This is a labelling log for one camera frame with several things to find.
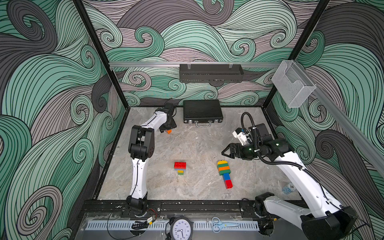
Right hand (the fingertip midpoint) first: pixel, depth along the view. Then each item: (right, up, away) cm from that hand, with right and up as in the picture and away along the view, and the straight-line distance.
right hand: (227, 154), depth 71 cm
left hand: (-33, +12, +31) cm, 47 cm away
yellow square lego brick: (-24, -13, +14) cm, 31 cm away
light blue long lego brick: (-24, -12, +14) cm, 30 cm away
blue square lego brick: (+3, -16, +13) cm, 21 cm away
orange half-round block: (-33, +8, +32) cm, 47 cm away
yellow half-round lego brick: (+1, -9, +16) cm, 18 cm away
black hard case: (-9, +22, +40) cm, 46 cm away
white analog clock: (-22, -32, -5) cm, 40 cm away
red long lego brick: (-24, -7, +6) cm, 25 cm away
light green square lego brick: (-24, -15, +14) cm, 31 cm away
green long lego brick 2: (+2, -13, +14) cm, 20 cm away
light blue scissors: (-6, -34, -3) cm, 35 cm away
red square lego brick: (+3, -18, +8) cm, 20 cm away
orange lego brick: (+2, -12, +16) cm, 20 cm away
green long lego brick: (+1, -11, +16) cm, 20 cm away
